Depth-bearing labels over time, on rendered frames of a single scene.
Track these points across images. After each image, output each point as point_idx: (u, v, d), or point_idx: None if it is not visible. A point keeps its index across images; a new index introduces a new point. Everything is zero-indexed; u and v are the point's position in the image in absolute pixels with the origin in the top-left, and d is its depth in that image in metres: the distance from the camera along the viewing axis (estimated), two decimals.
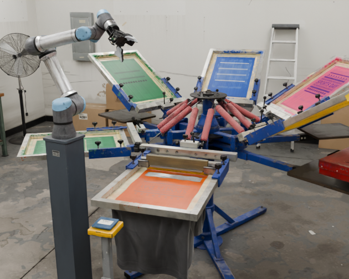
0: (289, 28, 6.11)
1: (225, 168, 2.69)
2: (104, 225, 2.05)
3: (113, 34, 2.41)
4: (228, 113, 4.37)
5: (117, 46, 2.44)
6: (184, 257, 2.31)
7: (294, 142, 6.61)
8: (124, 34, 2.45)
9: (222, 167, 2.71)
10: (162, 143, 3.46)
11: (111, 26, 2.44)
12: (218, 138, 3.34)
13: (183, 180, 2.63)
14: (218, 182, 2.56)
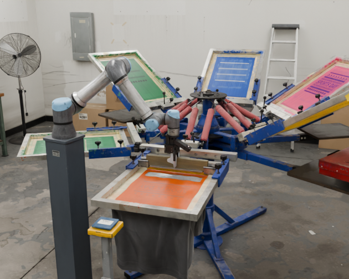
0: (289, 28, 6.11)
1: (225, 168, 2.69)
2: (104, 225, 2.05)
3: None
4: (228, 113, 4.37)
5: None
6: (184, 257, 2.31)
7: (294, 142, 6.61)
8: (174, 148, 2.67)
9: (222, 167, 2.71)
10: (162, 143, 3.46)
11: (167, 137, 2.68)
12: (218, 138, 3.34)
13: (183, 180, 2.63)
14: (218, 182, 2.56)
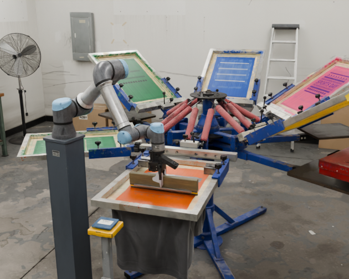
0: (289, 28, 6.11)
1: (225, 168, 2.69)
2: (104, 225, 2.05)
3: None
4: (228, 113, 4.37)
5: None
6: (184, 257, 2.31)
7: (294, 142, 6.61)
8: (159, 165, 2.39)
9: (222, 167, 2.71)
10: None
11: (150, 153, 2.40)
12: (218, 138, 3.34)
13: None
14: (218, 182, 2.56)
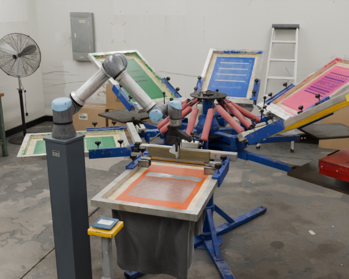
0: (289, 28, 6.11)
1: (225, 168, 2.69)
2: (104, 225, 2.05)
3: None
4: (228, 113, 4.37)
5: None
6: (184, 257, 2.31)
7: (294, 142, 6.61)
8: (176, 139, 2.70)
9: (222, 167, 2.71)
10: (162, 143, 3.46)
11: (169, 127, 2.71)
12: (218, 138, 3.34)
13: (183, 180, 2.63)
14: (218, 182, 2.56)
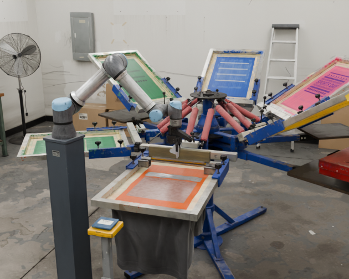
0: (289, 28, 6.11)
1: (225, 168, 2.69)
2: (104, 225, 2.05)
3: None
4: (228, 113, 4.37)
5: None
6: (184, 257, 2.31)
7: (294, 142, 6.61)
8: (176, 139, 2.70)
9: (222, 167, 2.71)
10: (162, 143, 3.46)
11: (169, 127, 2.71)
12: (218, 138, 3.34)
13: (183, 180, 2.63)
14: (218, 182, 2.56)
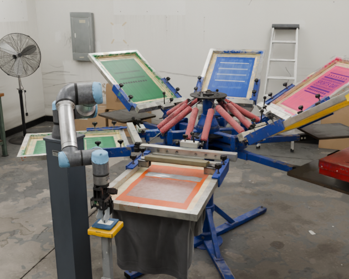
0: (289, 28, 6.11)
1: (225, 168, 2.69)
2: (104, 225, 2.05)
3: (98, 202, 1.97)
4: (228, 113, 4.37)
5: None
6: (184, 257, 2.31)
7: (294, 142, 6.61)
8: (110, 198, 2.03)
9: (222, 167, 2.71)
10: (162, 143, 3.46)
11: (101, 189, 1.96)
12: (218, 138, 3.34)
13: (183, 180, 2.63)
14: (218, 182, 2.56)
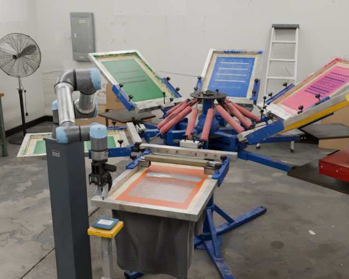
0: (289, 28, 6.11)
1: (225, 168, 2.69)
2: (104, 225, 2.05)
3: (97, 177, 1.94)
4: (228, 113, 4.37)
5: None
6: (184, 257, 2.31)
7: (294, 142, 6.61)
8: (108, 174, 1.99)
9: (222, 167, 2.71)
10: (162, 143, 3.46)
11: (99, 164, 1.93)
12: (218, 138, 3.34)
13: (183, 180, 2.63)
14: (218, 182, 2.56)
